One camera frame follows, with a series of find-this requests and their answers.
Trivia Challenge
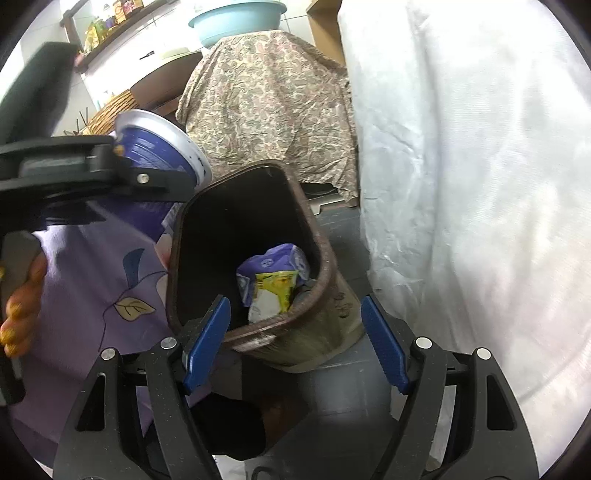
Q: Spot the wooden side cabinet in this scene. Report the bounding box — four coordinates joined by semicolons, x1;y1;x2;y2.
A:
307;0;348;71

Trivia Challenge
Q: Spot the wooden framed mirror shelf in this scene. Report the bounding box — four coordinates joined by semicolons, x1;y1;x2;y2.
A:
74;0;170;75

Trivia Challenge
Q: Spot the row of bottles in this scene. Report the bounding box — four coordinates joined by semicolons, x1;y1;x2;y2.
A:
83;0;147;54

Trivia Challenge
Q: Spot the purple floral bedsheet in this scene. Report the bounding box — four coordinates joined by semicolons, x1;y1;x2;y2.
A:
9;198;195;462

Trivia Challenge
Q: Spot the brown trash bin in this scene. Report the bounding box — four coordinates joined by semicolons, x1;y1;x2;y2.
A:
165;159;365;374

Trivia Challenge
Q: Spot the brown sink cabinet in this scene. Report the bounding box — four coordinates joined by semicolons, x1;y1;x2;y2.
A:
129;51;204;114

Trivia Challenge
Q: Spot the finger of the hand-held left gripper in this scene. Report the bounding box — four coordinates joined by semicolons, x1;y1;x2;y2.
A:
90;142;201;204
41;202;110;230

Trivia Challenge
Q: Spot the person's left hand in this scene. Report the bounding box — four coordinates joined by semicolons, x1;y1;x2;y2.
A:
0;255;49;359

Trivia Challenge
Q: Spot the white cloth cover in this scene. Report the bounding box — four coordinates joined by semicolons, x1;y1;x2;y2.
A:
337;0;591;472

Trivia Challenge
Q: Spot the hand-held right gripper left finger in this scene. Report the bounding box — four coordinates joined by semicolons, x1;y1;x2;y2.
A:
53;295;232;480

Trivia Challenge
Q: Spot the paisley patterned cloth cover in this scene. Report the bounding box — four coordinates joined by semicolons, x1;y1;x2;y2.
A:
176;30;359;204

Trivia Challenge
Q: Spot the yellow snack packet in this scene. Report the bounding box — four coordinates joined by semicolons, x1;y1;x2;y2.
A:
235;243;311;324

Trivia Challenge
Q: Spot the light blue plastic basin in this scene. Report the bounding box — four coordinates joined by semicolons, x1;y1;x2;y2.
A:
188;0;287;49

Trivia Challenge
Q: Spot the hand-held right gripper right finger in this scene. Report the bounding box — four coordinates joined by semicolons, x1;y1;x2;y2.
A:
360;294;541;480

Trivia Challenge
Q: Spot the wicker basket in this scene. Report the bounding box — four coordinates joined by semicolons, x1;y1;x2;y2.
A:
82;89;140;137

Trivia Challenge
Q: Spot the purple tub silver lid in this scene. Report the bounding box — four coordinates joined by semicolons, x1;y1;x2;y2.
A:
90;110;213;241

